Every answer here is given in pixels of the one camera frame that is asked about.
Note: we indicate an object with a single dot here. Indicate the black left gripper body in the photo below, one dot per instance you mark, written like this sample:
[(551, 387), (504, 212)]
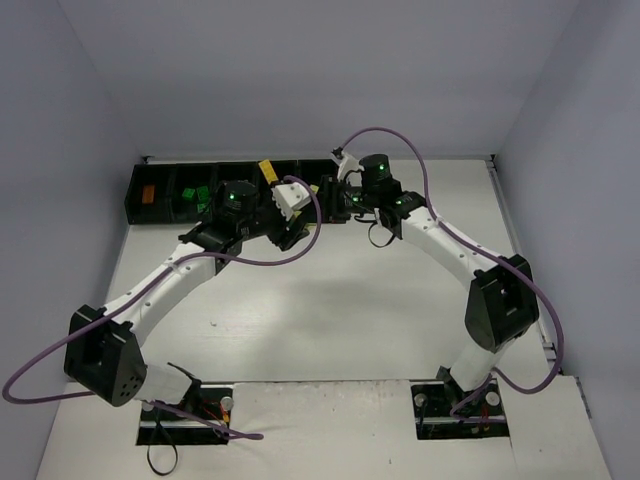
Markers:
[(288, 235)]

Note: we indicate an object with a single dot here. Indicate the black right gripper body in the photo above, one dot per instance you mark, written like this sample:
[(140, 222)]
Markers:
[(335, 201)]

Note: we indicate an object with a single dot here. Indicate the green small lego brick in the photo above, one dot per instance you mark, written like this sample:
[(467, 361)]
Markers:
[(188, 194)]

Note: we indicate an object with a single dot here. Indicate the yellow small lego brick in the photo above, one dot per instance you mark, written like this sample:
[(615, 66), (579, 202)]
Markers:
[(270, 176)]

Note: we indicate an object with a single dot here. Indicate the orange lego brick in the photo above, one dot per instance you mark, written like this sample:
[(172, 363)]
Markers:
[(148, 195)]

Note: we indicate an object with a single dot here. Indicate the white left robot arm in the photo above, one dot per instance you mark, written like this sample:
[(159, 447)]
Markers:
[(104, 352)]

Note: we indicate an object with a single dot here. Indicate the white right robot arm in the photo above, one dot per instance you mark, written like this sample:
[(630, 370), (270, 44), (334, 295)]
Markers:
[(500, 307)]

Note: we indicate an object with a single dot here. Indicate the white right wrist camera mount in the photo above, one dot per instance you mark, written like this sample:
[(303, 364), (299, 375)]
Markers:
[(345, 161)]

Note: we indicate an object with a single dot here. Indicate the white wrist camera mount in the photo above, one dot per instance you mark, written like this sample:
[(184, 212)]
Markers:
[(345, 161), (290, 198)]

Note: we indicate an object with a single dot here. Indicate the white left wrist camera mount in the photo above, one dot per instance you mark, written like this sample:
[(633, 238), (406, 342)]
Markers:
[(290, 198)]

